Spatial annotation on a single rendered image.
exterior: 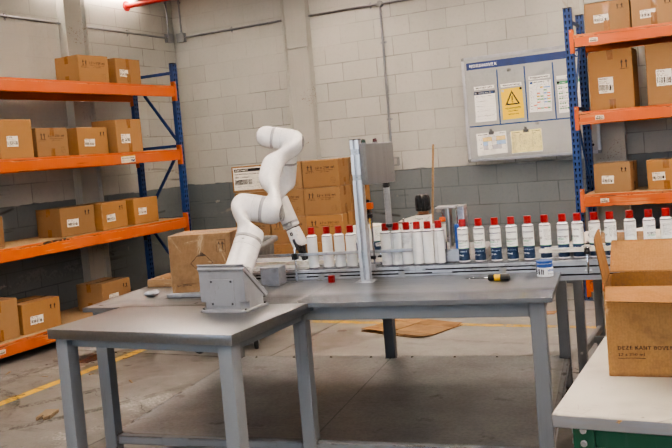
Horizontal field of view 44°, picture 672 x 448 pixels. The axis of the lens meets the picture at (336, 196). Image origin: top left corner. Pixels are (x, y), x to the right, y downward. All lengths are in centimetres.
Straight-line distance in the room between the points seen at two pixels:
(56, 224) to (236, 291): 432
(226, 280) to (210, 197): 655
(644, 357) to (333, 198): 531
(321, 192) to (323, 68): 204
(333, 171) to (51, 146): 245
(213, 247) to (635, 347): 214
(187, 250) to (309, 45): 548
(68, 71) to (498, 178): 421
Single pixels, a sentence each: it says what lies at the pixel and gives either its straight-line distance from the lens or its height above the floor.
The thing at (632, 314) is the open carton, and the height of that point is 95.
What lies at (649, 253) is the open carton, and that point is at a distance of 266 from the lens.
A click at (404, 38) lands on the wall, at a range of 873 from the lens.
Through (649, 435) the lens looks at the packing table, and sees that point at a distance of 213.
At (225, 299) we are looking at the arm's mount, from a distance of 343.
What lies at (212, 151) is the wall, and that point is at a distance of 988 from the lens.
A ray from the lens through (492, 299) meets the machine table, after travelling 329.
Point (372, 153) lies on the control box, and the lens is 384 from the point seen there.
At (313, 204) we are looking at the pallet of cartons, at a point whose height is 99.
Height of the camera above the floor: 145
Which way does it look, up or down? 3 degrees down
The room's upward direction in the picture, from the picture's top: 5 degrees counter-clockwise
